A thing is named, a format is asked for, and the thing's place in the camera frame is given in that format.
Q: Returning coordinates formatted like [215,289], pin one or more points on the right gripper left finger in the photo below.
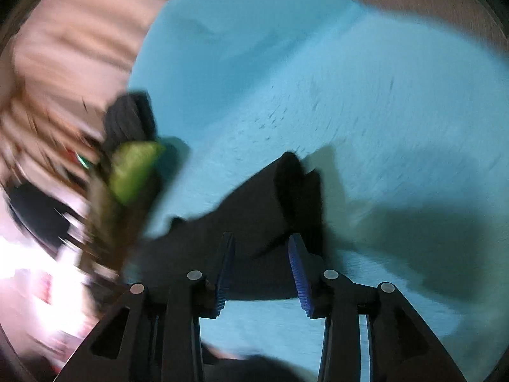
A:
[141,339]

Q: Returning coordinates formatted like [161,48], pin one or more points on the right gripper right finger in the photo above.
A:
[401,345]

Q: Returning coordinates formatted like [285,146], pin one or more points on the black pants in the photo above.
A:
[279,201]

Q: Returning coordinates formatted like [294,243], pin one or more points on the olive green jacket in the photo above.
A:
[113,228]

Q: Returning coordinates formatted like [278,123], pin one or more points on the dark grey quilted jacket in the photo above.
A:
[128,118]

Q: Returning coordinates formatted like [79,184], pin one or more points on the turquoise fluffy bed blanket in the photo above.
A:
[405,119]

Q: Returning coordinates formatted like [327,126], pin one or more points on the beige curtain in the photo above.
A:
[62,63]

